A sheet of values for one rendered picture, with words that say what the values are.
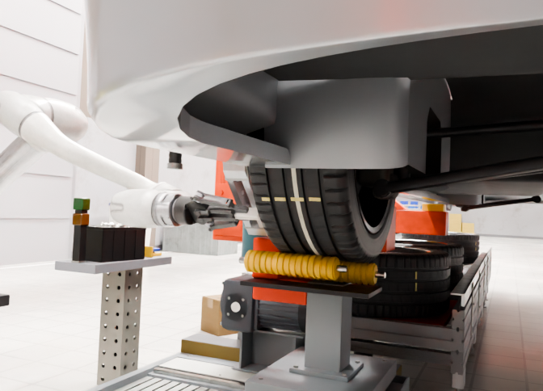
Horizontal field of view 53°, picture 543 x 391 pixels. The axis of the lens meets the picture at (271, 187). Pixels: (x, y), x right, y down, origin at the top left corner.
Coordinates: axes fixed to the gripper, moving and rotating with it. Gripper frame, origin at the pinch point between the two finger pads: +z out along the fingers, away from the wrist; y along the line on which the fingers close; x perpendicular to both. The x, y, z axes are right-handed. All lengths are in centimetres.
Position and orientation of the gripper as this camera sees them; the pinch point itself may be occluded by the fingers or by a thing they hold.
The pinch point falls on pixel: (249, 213)
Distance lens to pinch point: 135.4
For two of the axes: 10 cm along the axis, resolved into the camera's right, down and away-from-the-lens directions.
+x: 3.1, -6.7, 6.7
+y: -2.5, -7.4, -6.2
